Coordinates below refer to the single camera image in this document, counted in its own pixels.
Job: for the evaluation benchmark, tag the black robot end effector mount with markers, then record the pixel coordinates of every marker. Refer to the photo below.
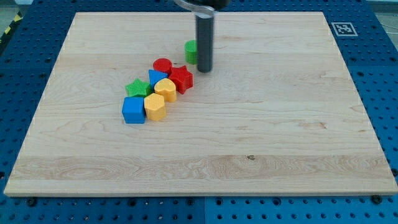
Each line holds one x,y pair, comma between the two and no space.
203,8

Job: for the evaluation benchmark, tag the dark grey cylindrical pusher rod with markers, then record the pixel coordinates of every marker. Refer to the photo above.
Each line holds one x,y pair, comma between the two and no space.
204,31

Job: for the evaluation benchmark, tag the red star block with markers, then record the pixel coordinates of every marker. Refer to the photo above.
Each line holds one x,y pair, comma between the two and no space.
182,78

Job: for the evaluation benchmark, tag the green star block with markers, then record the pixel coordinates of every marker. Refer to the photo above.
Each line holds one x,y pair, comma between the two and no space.
138,88

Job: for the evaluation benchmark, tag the green cylinder block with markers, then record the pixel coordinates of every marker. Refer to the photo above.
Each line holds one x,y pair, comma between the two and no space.
190,49

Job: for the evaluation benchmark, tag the red cylinder block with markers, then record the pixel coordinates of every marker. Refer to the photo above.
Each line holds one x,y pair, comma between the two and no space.
163,65

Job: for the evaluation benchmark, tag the blue triangle block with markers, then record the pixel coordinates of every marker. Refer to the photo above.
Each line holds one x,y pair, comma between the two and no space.
155,76

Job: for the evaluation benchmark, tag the yellow heart block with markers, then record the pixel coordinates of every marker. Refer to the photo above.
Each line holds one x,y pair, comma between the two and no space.
167,89

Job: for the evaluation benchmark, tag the yellow pentagon block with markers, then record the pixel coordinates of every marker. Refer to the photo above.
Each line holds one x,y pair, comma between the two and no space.
154,105

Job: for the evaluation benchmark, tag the blue cube block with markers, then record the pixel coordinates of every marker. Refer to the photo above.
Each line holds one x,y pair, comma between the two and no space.
133,110

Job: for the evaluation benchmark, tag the light wooden board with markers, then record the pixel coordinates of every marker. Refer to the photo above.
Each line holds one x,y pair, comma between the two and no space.
278,114

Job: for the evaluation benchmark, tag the white fiducial marker tag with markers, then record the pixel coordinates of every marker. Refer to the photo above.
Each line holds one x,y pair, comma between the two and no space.
344,29

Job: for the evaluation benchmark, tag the black yellow hazard tape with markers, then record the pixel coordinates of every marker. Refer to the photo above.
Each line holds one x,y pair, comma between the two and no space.
11,28

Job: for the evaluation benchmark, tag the black bolt front right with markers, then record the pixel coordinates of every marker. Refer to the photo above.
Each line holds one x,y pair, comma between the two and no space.
376,199

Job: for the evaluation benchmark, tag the black bolt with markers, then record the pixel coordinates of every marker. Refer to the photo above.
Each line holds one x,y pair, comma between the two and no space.
31,202
376,199

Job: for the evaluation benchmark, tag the black bolt front left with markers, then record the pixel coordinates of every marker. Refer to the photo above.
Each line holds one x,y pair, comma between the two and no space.
31,202

